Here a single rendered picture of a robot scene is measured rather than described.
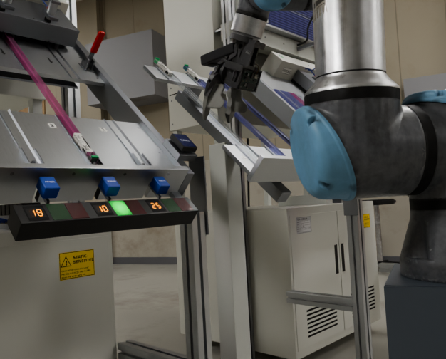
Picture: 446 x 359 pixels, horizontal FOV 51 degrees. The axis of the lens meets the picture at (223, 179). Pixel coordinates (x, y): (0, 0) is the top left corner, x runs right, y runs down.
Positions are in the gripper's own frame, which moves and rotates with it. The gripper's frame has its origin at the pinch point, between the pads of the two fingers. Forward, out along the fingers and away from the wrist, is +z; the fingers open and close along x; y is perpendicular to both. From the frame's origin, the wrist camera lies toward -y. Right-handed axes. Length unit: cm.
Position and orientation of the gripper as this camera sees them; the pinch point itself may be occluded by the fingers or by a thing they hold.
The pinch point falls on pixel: (215, 116)
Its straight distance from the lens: 115.3
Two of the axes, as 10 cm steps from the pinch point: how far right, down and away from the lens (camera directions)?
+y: 6.7, 3.9, -6.3
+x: 6.9, -0.1, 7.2
